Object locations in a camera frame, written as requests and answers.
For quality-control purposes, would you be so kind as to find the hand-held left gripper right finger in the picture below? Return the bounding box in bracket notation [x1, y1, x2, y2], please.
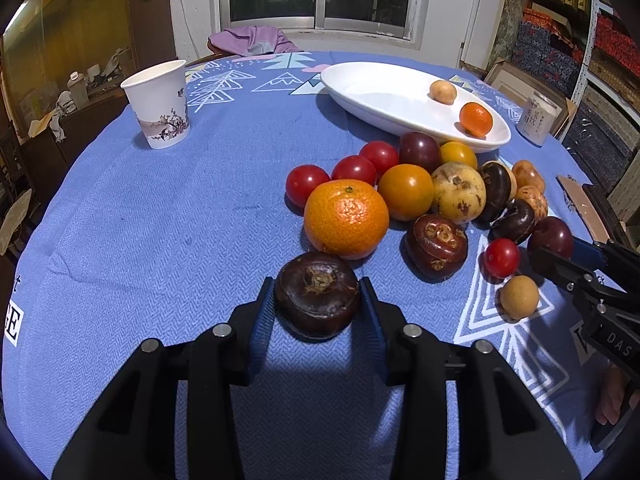
[359, 276, 583, 480]

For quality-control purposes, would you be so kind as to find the dark flat board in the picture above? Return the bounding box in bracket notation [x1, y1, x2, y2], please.
[582, 185, 631, 248]

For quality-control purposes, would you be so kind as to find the white container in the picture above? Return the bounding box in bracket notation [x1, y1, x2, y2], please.
[67, 71, 88, 106]

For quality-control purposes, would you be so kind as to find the small orange mandarin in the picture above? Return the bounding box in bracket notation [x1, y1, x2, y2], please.
[459, 102, 494, 138]

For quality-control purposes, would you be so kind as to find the yellow brown-spotted potato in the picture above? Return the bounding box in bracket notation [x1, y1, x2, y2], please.
[431, 161, 487, 224]

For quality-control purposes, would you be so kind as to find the orange tomato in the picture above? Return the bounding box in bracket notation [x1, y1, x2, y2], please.
[377, 163, 435, 222]

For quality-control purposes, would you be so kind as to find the pale seat cushion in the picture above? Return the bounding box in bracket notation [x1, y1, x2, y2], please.
[0, 187, 33, 256]

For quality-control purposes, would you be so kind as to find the wooden cabinet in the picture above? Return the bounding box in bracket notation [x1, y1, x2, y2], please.
[0, 0, 176, 201]

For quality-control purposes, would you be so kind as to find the smooth dark water chestnut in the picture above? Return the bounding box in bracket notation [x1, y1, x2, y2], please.
[274, 251, 362, 342]

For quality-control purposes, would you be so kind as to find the white floral paper cup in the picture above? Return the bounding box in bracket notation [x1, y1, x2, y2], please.
[120, 59, 191, 150]

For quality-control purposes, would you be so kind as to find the white labelled jar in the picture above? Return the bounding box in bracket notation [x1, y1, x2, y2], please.
[516, 91, 560, 148]

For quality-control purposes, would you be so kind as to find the wooden chair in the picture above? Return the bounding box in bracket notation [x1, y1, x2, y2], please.
[185, 42, 236, 68]

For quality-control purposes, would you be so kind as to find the sprouted dark water chestnut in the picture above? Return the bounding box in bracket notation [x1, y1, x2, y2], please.
[404, 213, 469, 281]

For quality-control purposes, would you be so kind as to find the small yellow tomato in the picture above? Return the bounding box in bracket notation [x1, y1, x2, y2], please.
[439, 141, 478, 171]

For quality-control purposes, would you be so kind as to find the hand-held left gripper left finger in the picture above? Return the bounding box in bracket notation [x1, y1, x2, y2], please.
[52, 276, 276, 480]

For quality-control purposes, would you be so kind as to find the brown cardboard piece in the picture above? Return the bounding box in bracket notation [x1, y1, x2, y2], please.
[556, 174, 613, 246]

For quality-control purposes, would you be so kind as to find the speckled brown longan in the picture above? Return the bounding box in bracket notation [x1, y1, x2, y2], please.
[515, 185, 548, 221]

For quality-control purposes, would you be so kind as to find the white oval plate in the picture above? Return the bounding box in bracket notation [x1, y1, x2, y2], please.
[320, 61, 512, 154]

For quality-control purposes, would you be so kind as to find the blue patterned tablecloth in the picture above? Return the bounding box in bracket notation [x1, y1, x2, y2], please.
[0, 50, 626, 480]

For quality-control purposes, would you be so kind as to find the shelf of patterned boxes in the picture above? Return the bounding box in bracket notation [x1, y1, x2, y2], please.
[510, 0, 640, 161]

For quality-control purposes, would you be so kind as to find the dark red plum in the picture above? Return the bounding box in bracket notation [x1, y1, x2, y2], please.
[398, 131, 443, 175]
[526, 216, 574, 260]

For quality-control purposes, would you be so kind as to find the person's right hand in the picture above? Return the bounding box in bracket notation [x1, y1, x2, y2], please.
[595, 364, 633, 427]

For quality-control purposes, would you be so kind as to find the purple cloth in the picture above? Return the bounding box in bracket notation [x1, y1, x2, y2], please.
[207, 25, 301, 57]

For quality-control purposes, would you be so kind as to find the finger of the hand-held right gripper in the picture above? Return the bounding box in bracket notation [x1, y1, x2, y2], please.
[572, 237, 640, 289]
[529, 245, 599, 295]

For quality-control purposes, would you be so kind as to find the tan longan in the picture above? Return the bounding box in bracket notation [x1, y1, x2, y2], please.
[496, 275, 540, 322]
[429, 80, 458, 106]

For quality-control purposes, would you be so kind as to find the large orange mandarin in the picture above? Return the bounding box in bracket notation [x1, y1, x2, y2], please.
[303, 179, 390, 261]

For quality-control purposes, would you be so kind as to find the cardboard box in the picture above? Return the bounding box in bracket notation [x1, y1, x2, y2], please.
[482, 59, 576, 136]

